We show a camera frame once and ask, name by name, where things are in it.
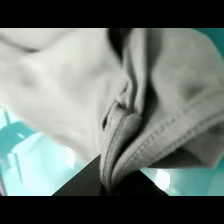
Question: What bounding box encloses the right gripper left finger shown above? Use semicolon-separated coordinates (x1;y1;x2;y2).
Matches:
51;153;108;197

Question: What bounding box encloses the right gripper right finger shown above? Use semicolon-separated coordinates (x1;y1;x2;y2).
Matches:
114;167;170;197

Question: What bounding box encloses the grey garment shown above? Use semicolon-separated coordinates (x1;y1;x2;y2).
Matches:
0;27;224;196

